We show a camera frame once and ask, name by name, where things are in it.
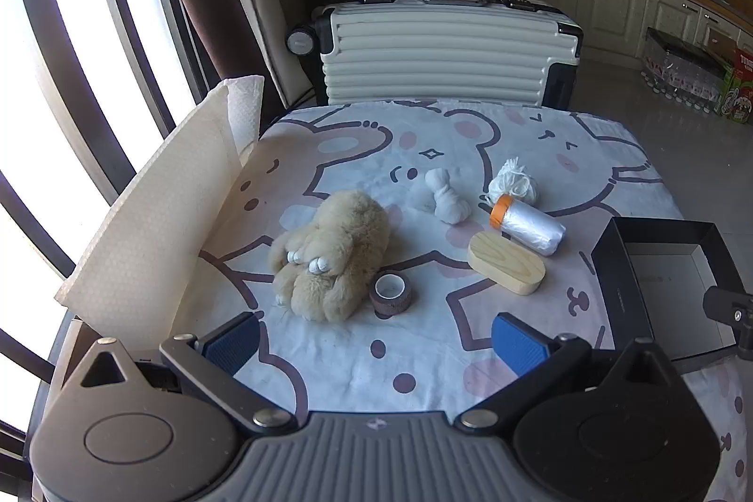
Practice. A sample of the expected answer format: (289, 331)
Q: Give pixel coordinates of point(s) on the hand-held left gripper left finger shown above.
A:
(232, 344)

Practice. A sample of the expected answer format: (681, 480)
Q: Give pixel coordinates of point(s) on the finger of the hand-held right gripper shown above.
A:
(732, 305)

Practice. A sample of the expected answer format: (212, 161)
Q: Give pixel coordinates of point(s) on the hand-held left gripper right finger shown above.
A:
(517, 344)

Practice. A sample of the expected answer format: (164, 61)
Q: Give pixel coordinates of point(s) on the oval wooden box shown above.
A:
(506, 262)

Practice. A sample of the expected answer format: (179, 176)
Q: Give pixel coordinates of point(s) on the plastic film roll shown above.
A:
(529, 228)

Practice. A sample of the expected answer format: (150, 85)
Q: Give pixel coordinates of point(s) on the black cardboard box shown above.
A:
(617, 267)

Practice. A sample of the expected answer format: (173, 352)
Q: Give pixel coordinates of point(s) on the brown tape roll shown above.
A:
(391, 309)

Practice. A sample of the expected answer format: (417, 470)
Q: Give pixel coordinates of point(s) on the beige plush toy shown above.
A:
(341, 243)

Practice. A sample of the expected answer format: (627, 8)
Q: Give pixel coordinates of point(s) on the knotted white cloth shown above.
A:
(450, 205)

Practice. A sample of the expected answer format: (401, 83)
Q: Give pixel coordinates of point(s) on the white yarn ball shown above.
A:
(517, 184)

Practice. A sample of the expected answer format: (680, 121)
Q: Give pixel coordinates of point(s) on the bear print blanket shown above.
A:
(412, 361)

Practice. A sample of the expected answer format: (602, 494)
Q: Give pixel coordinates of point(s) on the white paper towel sheet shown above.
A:
(147, 231)

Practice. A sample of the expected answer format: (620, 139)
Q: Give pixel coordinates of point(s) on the pack of water bottles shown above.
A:
(682, 67)

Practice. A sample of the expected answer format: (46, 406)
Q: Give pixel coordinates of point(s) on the brown cardboard box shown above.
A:
(720, 44)

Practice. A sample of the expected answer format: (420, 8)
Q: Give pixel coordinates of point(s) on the white ribbed suitcase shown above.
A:
(435, 61)

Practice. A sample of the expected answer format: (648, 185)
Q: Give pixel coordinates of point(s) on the cream kitchen cabinets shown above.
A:
(606, 2)

